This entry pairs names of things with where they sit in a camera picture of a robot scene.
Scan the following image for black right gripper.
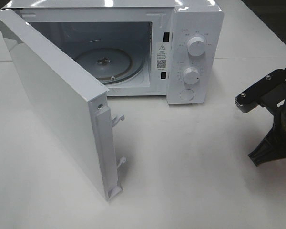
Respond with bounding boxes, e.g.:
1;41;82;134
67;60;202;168
248;68;286;166

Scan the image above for round white door release button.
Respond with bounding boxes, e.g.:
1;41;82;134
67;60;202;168
180;89;194;101

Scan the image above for white microwave knob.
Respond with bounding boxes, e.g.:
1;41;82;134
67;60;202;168
183;67;200;85
186;34;207;57

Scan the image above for white microwave door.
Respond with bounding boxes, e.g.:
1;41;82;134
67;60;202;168
0;10;126;200

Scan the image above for white microwave oven body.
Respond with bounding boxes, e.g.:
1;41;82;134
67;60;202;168
0;0;224;104

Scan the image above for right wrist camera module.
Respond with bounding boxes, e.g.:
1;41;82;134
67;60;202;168
235;69;286;115

